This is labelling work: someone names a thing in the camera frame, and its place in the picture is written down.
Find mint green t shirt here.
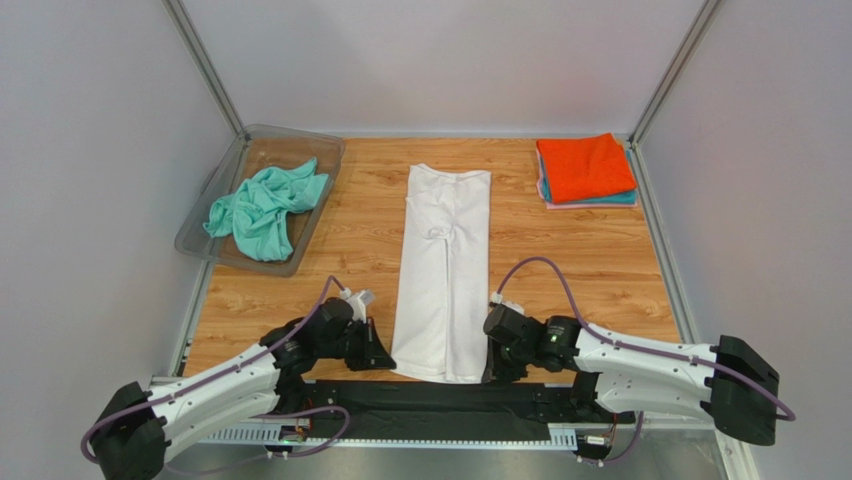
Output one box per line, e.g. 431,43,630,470
203,158,329,262

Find folded teal t shirt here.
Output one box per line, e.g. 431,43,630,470
539,147,638,206

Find aluminium frame rail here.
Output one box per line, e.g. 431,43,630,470
159,409,757,479

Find right aluminium corner post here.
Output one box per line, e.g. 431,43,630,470
629,0,725,149

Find folded orange t shirt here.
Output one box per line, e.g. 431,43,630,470
535,133,637,208

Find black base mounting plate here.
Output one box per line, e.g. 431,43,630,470
295,381,635,441

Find aluminium corner post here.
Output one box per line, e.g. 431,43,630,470
629,0,725,149
162,0,244,135

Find white t shirt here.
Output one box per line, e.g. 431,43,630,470
391,164,491,384

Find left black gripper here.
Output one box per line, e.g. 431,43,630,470
318,315,396,370

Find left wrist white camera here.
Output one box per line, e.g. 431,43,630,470
340,288,375,322

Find left aluminium corner post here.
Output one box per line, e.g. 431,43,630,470
162,0,244,135

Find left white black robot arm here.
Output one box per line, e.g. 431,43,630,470
81,297,396,479

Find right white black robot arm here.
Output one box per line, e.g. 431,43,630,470
483,304,780,446

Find clear plastic bin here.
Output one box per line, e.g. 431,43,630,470
174,125,345,277

